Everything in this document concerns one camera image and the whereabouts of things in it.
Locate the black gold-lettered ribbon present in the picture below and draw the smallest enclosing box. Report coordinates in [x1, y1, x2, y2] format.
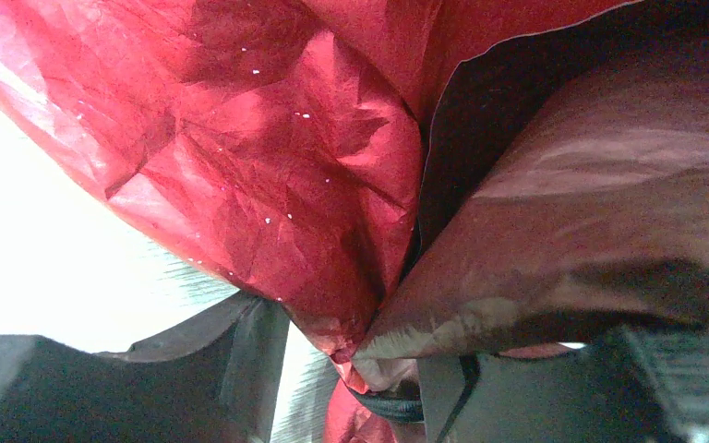
[347, 383, 425, 424]

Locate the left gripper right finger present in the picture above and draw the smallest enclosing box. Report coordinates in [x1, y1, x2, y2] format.
[418, 327, 709, 442]

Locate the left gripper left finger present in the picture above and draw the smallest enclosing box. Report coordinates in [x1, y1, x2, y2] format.
[0, 293, 289, 442]

